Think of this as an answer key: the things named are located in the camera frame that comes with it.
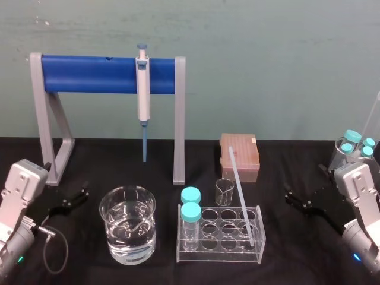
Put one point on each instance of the clear glass stirring rod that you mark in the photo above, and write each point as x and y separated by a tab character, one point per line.
240	190

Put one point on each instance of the clear acrylic tube rack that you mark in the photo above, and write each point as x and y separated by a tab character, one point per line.
219	237

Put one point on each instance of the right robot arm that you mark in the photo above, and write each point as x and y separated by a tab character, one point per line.
360	193

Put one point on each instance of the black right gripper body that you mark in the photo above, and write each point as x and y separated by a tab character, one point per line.
325	207

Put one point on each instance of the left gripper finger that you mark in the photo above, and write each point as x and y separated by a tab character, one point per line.
82	190
75	203

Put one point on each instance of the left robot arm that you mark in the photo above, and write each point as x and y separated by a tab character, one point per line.
17	193

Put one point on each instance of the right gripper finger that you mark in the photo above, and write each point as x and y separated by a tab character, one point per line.
297	207
298	198

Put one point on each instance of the small teal-capped tube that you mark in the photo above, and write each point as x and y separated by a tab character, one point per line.
367	151
346	147
369	142

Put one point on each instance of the clear beaker holding tubes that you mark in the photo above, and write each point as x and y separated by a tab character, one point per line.
338	154

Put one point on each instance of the grey and blue pipette stand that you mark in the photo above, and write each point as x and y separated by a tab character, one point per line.
89	74

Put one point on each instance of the small empty glass beaker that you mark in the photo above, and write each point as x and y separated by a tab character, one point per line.
225	193

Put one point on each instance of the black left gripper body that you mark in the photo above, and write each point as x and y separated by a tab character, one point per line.
52	205

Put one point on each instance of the black table cloth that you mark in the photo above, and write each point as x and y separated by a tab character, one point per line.
190	273

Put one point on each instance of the tall clear acrylic panel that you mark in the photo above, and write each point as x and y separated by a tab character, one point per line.
374	118

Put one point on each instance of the large glass beaker with water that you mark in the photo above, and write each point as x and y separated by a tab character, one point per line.
127	231

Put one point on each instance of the large teal-capped tube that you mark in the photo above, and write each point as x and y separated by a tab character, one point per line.
352	137

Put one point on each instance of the white and blue pipette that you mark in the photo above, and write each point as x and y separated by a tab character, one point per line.
142	89

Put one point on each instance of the teal-capped clear vial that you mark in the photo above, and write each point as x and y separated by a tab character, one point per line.
190	225
191	194

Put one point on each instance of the brown pipette tip box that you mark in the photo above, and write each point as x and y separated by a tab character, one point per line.
243	154

